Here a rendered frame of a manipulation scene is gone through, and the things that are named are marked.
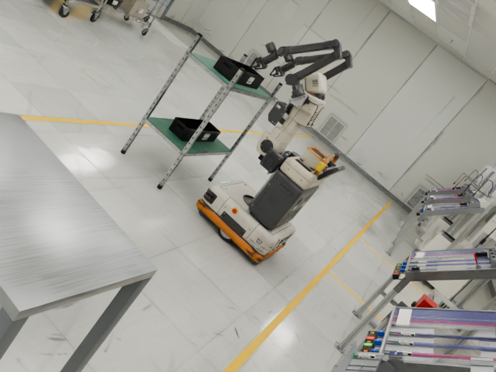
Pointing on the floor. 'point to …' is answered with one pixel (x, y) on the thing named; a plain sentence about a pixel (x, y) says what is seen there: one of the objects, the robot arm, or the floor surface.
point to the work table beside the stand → (57, 243)
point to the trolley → (81, 4)
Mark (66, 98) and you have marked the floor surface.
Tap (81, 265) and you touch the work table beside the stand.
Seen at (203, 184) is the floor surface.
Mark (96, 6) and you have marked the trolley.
